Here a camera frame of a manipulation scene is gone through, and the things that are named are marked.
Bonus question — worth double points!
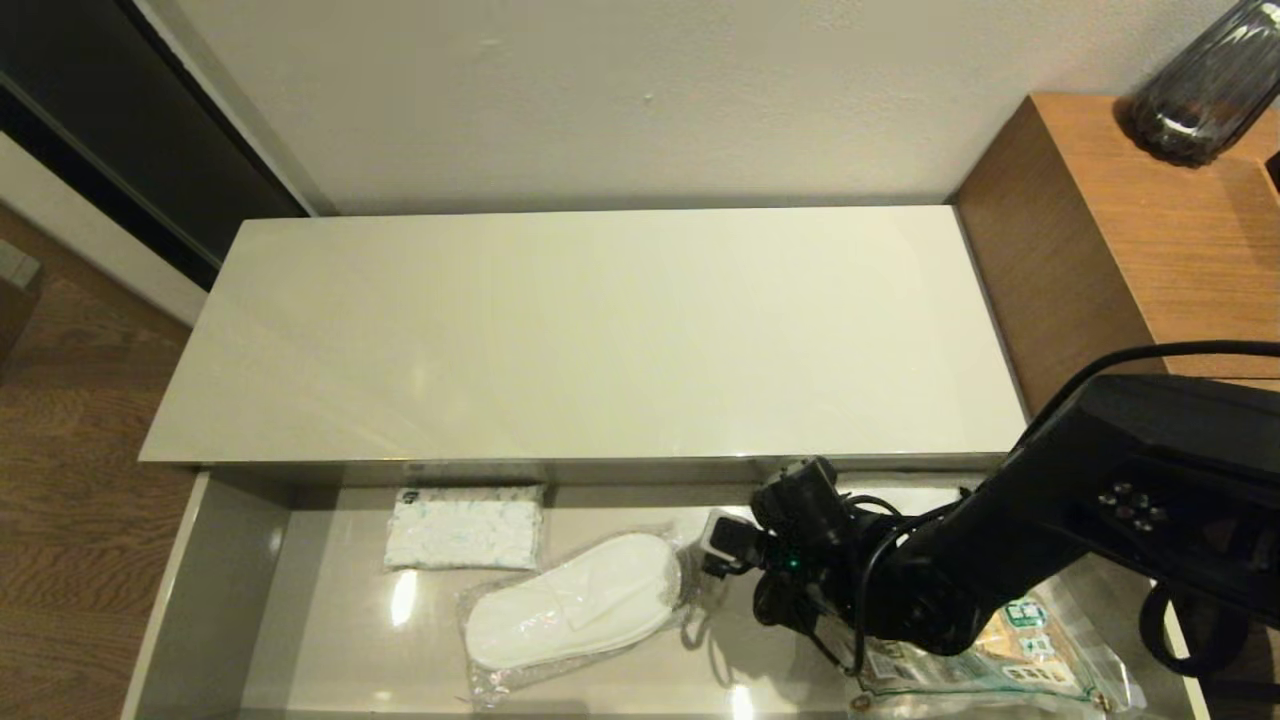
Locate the white glossy drawer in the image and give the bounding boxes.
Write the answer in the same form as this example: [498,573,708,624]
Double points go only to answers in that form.
[120,465,1216,720]

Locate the green brown snack bag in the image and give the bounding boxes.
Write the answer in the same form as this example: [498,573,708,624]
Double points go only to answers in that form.
[845,590,1146,716]

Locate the white glossy cabinet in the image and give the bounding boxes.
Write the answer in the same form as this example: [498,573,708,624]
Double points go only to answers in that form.
[140,205,1031,486]

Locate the white patterned tissue packet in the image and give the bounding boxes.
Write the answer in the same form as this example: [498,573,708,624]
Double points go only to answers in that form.
[385,485,549,571]

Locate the brown wooden desk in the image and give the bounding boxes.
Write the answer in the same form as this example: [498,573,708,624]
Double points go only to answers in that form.
[948,93,1280,416]

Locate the dark ribbed glass vase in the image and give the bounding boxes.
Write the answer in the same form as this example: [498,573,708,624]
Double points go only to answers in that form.
[1120,0,1280,168]

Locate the dark sliding door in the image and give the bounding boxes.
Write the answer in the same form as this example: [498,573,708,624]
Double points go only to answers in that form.
[0,0,311,293]

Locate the grey brown furniture piece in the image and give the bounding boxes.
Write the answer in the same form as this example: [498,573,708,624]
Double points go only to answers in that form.
[0,250,46,366]

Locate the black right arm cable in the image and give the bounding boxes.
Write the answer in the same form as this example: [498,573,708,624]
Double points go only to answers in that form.
[1040,340,1280,421]

